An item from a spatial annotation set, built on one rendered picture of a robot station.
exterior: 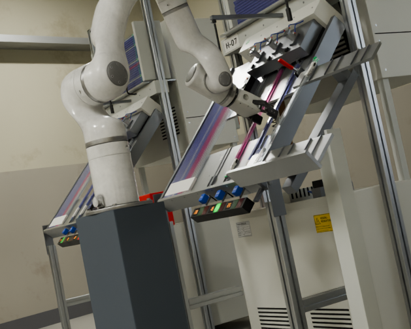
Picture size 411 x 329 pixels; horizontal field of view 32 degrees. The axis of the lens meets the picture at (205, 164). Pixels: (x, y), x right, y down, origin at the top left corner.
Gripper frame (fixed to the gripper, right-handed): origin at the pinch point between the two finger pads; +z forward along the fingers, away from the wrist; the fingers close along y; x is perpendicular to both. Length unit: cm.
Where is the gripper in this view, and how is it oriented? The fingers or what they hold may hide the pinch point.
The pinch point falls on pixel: (266, 117)
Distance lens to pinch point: 248.5
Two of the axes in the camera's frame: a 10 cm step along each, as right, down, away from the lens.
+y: -5.0, 1.6, 8.5
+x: -2.9, 8.9, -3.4
